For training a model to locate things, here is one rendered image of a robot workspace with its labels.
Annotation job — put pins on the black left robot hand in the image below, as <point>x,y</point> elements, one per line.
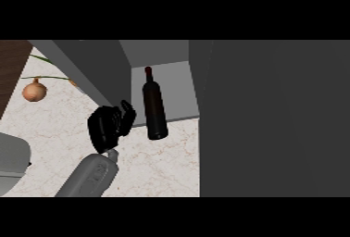
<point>105,126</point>

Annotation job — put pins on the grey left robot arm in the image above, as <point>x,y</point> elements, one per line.
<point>88,179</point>

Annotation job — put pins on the dark wine bottle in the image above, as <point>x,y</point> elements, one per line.
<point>153,114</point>

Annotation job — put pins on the grey cabinet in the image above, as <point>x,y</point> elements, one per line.
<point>174,92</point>

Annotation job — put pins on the grey cabinet door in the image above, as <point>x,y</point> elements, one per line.
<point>94,68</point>

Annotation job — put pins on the small orange vegetable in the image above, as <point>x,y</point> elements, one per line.
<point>72,82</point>

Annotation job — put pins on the brown onion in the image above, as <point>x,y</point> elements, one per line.
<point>34,92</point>

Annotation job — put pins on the thin green stalk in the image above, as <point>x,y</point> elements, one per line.
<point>40,59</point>
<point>46,77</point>

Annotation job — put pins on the pale grey rounded appliance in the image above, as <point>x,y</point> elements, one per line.
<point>10,157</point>

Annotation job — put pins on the brown wooden panel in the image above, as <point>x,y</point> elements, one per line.
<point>10,68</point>

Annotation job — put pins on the large flat dark grey door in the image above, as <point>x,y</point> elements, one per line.
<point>273,123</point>

